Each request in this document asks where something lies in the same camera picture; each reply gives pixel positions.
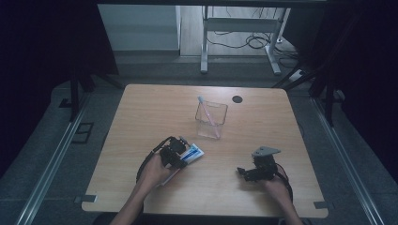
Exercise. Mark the white metal desk frame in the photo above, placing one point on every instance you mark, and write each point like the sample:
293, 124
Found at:
241, 25

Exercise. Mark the pink toothbrush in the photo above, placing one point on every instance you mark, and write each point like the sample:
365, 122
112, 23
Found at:
207, 116

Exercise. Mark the aluminium floor rail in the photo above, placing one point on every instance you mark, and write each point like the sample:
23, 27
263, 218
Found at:
344, 162
50, 168

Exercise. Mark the black rectangular floor frame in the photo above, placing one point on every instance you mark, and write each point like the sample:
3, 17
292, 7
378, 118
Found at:
82, 132

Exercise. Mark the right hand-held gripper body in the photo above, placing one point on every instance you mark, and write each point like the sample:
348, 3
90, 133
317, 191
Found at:
265, 162

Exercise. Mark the black round table grommet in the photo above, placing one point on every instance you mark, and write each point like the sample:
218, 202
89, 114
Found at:
237, 99

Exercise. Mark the clear plastic cup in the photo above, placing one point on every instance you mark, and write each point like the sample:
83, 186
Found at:
211, 120

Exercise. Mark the person's left hand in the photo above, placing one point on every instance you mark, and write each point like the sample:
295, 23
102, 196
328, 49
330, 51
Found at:
155, 173

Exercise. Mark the person's right hand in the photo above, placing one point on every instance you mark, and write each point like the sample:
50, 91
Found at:
278, 189

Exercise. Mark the black metal stand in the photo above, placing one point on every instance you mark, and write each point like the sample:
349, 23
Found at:
78, 90
322, 90

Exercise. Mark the dark curtain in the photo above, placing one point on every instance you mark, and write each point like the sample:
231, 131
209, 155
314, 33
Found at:
359, 62
47, 62

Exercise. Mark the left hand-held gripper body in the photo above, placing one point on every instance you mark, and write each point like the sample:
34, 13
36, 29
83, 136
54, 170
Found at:
172, 150

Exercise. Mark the white and blue toothpaste tube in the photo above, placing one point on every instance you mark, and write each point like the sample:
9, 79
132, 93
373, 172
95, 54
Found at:
191, 154

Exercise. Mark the white power strip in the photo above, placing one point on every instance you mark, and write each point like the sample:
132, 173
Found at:
296, 75

